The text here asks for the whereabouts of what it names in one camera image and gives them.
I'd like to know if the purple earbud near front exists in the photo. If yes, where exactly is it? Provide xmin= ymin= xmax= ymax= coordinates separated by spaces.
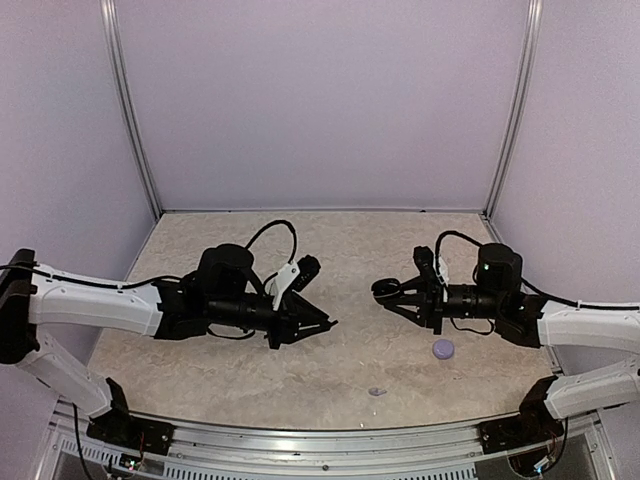
xmin=368 ymin=387 xmax=387 ymax=397

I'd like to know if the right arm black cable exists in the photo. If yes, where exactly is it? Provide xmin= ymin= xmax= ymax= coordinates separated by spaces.
xmin=433 ymin=230 xmax=640 ymax=314

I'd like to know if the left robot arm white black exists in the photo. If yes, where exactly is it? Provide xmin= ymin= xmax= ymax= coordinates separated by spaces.
xmin=1 ymin=243 xmax=335 ymax=445

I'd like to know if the purple charging case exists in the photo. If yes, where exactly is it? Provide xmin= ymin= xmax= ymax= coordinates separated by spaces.
xmin=432 ymin=339 xmax=455 ymax=360

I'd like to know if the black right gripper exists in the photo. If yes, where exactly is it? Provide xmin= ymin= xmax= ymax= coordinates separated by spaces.
xmin=384 ymin=274 xmax=505 ymax=335

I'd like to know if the left aluminium corner post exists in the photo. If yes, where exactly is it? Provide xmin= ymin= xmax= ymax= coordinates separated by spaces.
xmin=100 ymin=0 xmax=164 ymax=222

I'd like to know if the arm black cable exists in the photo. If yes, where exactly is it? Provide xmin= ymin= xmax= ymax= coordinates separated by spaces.
xmin=0 ymin=219 xmax=299 ymax=291
xmin=433 ymin=230 xmax=640 ymax=314

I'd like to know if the black charging case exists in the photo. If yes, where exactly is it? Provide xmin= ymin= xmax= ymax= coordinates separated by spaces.
xmin=371 ymin=278 xmax=401 ymax=302

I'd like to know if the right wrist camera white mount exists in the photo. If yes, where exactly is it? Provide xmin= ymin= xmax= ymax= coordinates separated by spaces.
xmin=413 ymin=246 xmax=449 ymax=286

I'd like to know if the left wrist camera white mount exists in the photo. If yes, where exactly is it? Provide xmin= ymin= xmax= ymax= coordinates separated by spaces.
xmin=264 ymin=255 xmax=321 ymax=311

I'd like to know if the aluminium front rail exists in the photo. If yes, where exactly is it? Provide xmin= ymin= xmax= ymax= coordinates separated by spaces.
xmin=27 ymin=401 xmax=622 ymax=479

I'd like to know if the right aluminium corner post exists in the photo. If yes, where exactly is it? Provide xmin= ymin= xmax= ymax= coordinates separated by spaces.
xmin=483 ymin=0 xmax=544 ymax=223

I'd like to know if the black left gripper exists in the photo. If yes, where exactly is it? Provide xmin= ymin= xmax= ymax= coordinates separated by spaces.
xmin=209 ymin=293 xmax=332 ymax=351

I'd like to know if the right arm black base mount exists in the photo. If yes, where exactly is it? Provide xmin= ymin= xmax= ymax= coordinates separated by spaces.
xmin=478 ymin=375 xmax=566 ymax=454

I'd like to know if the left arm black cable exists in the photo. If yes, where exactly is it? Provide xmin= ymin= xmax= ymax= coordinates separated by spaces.
xmin=0 ymin=219 xmax=299 ymax=291

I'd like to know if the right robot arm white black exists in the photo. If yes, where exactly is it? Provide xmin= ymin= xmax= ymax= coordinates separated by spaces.
xmin=371 ymin=243 xmax=639 ymax=444

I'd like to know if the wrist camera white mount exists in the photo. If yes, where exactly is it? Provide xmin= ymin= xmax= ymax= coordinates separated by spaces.
xmin=264 ymin=255 xmax=321 ymax=311
xmin=413 ymin=246 xmax=449 ymax=286

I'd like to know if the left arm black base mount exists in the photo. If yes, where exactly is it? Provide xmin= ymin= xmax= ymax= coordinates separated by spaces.
xmin=86 ymin=378 xmax=175 ymax=456

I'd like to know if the aluminium corner post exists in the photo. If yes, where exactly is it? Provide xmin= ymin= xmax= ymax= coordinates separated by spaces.
xmin=483 ymin=0 xmax=544 ymax=223
xmin=100 ymin=0 xmax=164 ymax=222

